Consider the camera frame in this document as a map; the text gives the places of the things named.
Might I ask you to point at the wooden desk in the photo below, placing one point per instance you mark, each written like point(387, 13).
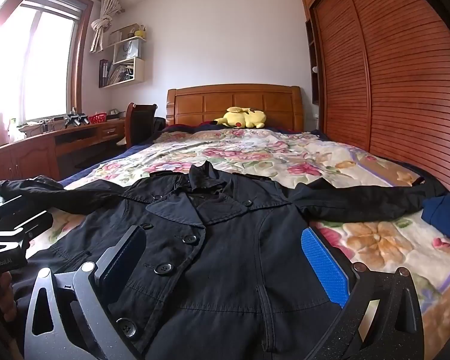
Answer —
point(30, 157)

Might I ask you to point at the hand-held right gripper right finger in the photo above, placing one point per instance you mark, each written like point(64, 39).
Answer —
point(322, 266)

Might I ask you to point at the wooden bed headboard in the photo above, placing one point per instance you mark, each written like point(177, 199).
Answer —
point(210, 105)

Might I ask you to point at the black coat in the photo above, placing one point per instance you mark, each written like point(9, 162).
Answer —
point(217, 270)

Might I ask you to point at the red basket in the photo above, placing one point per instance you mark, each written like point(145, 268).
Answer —
point(97, 119)

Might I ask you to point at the floral blanket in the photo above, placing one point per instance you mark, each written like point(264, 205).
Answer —
point(247, 150)

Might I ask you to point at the wooden chair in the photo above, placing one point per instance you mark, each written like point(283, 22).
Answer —
point(140, 123)

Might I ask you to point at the dark cloth bundle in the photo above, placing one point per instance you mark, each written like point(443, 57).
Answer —
point(160, 123)

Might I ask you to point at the pink bottle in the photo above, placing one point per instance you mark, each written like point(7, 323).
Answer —
point(1, 131)

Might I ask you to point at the black hand-held device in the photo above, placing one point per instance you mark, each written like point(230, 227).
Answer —
point(77, 119)

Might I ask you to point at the yellow plush toy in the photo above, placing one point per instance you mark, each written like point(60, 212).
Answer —
point(243, 118)

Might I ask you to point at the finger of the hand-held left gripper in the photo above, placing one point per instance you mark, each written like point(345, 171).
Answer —
point(30, 225)
point(3, 210)

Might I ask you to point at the metal bowl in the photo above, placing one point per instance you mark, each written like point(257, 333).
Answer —
point(115, 113)

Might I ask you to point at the white paper bag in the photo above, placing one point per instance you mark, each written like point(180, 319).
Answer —
point(130, 50)

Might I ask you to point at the beige tied curtain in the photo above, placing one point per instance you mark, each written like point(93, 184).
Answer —
point(103, 22)

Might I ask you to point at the person's left hand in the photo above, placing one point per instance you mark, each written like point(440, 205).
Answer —
point(5, 300)

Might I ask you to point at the window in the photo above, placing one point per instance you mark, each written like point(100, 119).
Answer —
point(41, 63)

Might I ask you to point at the white wall shelf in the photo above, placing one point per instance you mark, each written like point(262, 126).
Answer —
point(135, 69)

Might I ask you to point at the wooden louvred wardrobe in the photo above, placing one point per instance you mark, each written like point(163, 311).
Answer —
point(397, 82)

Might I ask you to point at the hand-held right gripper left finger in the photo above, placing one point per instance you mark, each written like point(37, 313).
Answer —
point(122, 262)

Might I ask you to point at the navy folded cloth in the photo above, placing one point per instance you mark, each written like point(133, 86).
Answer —
point(446, 217)

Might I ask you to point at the dark binders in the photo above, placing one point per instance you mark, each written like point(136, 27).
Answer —
point(104, 73)

